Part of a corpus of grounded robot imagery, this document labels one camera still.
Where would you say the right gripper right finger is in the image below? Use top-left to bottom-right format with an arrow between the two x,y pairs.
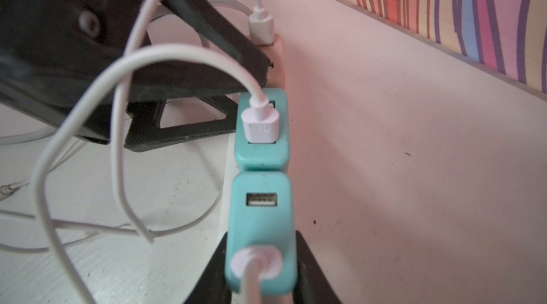
292,231 -> 341,304

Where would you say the pink usb charger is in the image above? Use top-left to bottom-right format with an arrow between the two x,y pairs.
256,33 -> 286,90

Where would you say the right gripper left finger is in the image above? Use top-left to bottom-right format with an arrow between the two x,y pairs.
184,233 -> 232,304

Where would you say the white power strip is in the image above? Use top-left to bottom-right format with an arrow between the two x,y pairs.
217,133 -> 239,242

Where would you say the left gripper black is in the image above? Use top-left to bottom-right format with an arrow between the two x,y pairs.
0,0 -> 274,153

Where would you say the pink usb cable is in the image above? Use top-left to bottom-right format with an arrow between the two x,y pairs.
230,246 -> 283,304

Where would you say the teal usb charger end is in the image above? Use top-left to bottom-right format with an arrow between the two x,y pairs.
224,171 -> 297,296

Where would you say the teal usb charger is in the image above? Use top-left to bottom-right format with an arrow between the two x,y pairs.
234,88 -> 290,172

